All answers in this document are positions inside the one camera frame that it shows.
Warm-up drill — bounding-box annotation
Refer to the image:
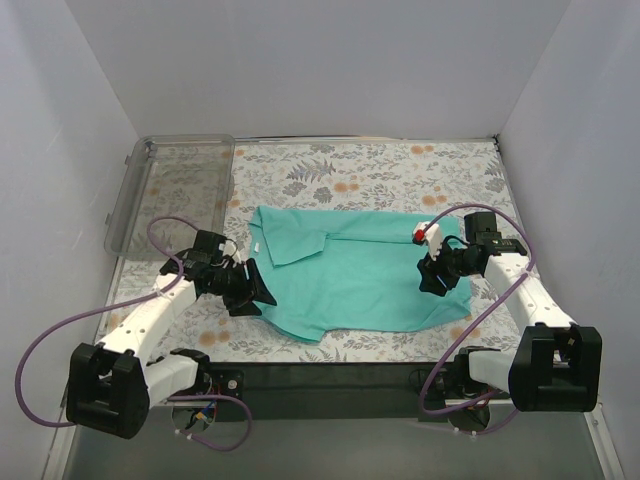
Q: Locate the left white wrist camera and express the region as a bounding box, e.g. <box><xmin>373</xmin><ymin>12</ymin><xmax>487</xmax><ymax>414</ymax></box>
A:
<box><xmin>219</xmin><ymin>238</ymin><xmax>242</xmax><ymax>263</ymax></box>

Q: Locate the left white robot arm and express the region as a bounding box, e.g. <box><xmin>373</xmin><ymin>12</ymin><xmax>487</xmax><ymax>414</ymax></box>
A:
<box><xmin>66</xmin><ymin>230</ymin><xmax>277</xmax><ymax>439</ymax></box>

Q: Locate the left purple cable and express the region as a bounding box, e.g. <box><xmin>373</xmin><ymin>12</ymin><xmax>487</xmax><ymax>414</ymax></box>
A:
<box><xmin>15</xmin><ymin>216</ymin><xmax>253</xmax><ymax>454</ymax></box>

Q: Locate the teal t shirt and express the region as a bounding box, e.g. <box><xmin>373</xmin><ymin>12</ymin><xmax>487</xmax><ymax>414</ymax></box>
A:
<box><xmin>249</xmin><ymin>206</ymin><xmax>471</xmax><ymax>343</ymax></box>

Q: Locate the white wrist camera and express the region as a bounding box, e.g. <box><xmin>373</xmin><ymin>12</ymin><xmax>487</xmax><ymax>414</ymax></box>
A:
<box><xmin>412</xmin><ymin>222</ymin><xmax>444</xmax><ymax>260</ymax></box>
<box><xmin>219</xmin><ymin>238</ymin><xmax>242</xmax><ymax>263</ymax></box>

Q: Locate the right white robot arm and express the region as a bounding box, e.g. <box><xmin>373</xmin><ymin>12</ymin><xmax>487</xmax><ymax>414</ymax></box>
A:
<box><xmin>412</xmin><ymin>209</ymin><xmax>602</xmax><ymax>412</ymax></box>

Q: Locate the floral table mat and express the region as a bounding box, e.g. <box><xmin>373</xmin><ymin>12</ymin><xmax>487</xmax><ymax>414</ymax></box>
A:
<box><xmin>97</xmin><ymin>141</ymin><xmax>564</xmax><ymax>364</ymax></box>

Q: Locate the clear plastic bin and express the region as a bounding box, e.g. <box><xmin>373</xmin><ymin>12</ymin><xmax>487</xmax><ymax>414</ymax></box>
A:
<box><xmin>104</xmin><ymin>134</ymin><xmax>235</xmax><ymax>260</ymax></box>

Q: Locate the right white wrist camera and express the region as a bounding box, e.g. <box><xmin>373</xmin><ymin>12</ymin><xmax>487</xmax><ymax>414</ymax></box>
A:
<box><xmin>412</xmin><ymin>222</ymin><xmax>444</xmax><ymax>260</ymax></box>

